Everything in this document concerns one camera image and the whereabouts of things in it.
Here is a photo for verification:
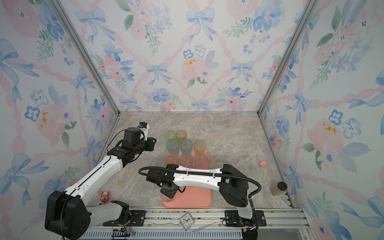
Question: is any clear glass column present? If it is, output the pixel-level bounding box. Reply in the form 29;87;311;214
178;154;194;168

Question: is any yellow green cup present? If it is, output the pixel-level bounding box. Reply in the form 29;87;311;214
194;140;207;155

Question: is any aluminium front rail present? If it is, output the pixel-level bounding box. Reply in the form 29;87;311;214
80;208;315;240

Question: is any pink rectangular tray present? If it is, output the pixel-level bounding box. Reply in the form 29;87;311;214
162;149;212;209

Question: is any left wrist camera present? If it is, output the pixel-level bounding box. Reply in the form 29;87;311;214
138;122;150;141

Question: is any amber yellow cup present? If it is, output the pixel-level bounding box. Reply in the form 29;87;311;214
176;130;187;142

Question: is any left corner aluminium post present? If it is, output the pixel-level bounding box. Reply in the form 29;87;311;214
48;0;120;116

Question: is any clear pinkish cup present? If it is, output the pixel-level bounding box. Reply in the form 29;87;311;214
194;154;208;170

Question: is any small pink toy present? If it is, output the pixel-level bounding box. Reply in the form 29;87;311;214
259;161;268;167

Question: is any small jar dark lid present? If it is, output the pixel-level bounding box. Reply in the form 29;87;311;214
270;182;288;196

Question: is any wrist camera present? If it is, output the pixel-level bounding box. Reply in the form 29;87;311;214
138;122;150;141
146;169;175;187

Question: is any corner aluminium post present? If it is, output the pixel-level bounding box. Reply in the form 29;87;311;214
258;0;318;118
48;0;120;116

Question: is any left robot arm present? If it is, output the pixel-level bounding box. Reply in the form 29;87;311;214
45;122;157;240

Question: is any right corner aluminium post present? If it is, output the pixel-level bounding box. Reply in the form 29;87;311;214
258;0;318;118

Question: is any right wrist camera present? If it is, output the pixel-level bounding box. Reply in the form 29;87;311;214
146;169;175;187

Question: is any light green textured cup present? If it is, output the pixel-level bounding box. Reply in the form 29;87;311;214
165;130;176;140

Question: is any clear frosted cup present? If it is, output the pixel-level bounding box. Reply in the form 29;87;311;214
161;194;174;203

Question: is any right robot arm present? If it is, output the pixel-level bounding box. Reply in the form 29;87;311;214
155;164;262;223

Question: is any teal textured cup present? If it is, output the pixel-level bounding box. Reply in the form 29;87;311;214
180;139;194;155
166;139;180;157

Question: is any small white clock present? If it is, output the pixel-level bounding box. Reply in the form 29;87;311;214
179;212;195;231

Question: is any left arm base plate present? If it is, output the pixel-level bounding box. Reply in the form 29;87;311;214
102;210;146;227

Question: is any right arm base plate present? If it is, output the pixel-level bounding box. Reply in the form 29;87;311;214
222;210;267;228

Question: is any pink bear figurine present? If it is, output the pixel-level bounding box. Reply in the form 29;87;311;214
99;191;111;205

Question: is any pink tinted glass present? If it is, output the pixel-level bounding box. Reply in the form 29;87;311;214
166;156;179;165

